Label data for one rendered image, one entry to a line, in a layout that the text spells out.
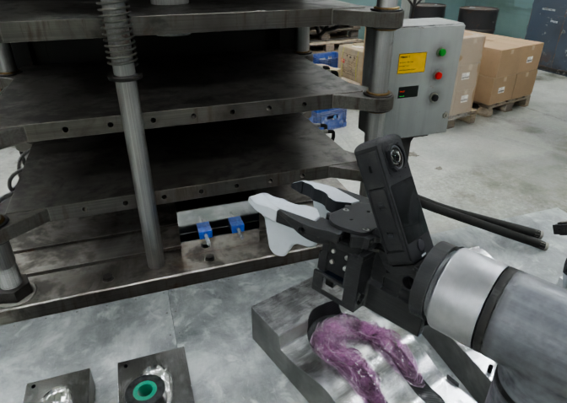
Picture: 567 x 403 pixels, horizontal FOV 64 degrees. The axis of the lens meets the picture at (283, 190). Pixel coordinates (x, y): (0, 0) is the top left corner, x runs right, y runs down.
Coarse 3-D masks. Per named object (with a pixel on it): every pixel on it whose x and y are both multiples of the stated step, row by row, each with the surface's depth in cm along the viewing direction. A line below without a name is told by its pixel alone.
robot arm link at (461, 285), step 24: (456, 264) 36; (480, 264) 36; (504, 264) 36; (432, 288) 37; (456, 288) 35; (480, 288) 34; (432, 312) 37; (456, 312) 35; (480, 312) 41; (456, 336) 36
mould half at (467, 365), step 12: (480, 252) 128; (432, 336) 114; (444, 336) 109; (444, 348) 110; (456, 348) 105; (468, 348) 103; (444, 360) 111; (456, 360) 106; (468, 360) 101; (480, 360) 100; (492, 360) 100; (456, 372) 106; (468, 372) 102; (480, 372) 98; (492, 372) 97; (468, 384) 103; (480, 384) 99; (480, 396) 99
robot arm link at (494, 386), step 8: (496, 368) 37; (496, 376) 37; (496, 384) 37; (488, 392) 39; (496, 392) 37; (504, 392) 36; (488, 400) 38; (496, 400) 37; (504, 400) 36; (512, 400) 35
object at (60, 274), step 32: (256, 192) 190; (288, 192) 190; (64, 224) 168; (96, 224) 168; (128, 224) 168; (160, 224) 168; (32, 256) 151; (64, 256) 151; (96, 256) 151; (128, 256) 152; (192, 256) 151; (224, 256) 151; (256, 256) 151; (288, 256) 154; (64, 288) 137; (96, 288) 137; (128, 288) 139; (160, 288) 143; (0, 320) 130
